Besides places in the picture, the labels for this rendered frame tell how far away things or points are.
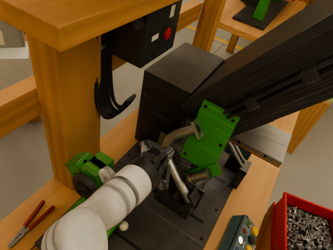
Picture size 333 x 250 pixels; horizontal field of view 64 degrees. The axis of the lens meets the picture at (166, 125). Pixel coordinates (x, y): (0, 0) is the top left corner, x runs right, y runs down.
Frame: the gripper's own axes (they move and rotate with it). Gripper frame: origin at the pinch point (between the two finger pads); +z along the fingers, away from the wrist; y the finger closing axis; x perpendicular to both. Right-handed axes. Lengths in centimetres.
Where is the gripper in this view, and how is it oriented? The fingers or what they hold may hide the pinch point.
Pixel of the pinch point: (167, 153)
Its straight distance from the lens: 65.9
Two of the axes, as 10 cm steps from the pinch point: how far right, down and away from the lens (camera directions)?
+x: -8.1, 2.4, 5.4
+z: 4.6, -3.2, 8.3
